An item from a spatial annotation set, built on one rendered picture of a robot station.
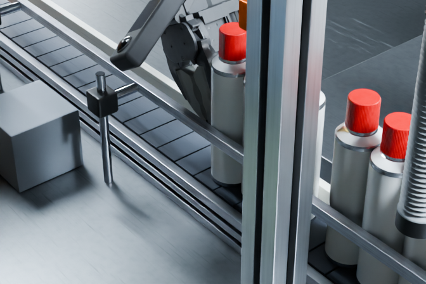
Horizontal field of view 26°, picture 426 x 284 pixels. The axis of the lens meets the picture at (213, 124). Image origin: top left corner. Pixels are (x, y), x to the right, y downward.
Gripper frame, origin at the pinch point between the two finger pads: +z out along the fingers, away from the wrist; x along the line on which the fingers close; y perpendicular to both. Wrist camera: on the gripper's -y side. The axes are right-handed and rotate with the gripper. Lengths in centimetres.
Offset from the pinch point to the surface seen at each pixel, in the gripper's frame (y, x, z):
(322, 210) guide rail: -3.7, -21.0, 9.0
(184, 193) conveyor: -5.0, 3.3, 7.0
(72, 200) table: -14.9, 14.0, 4.0
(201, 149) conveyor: 0.7, 5.4, 3.3
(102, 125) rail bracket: -9.5, 9.4, -4.0
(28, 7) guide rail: -3.8, 31.5, -21.2
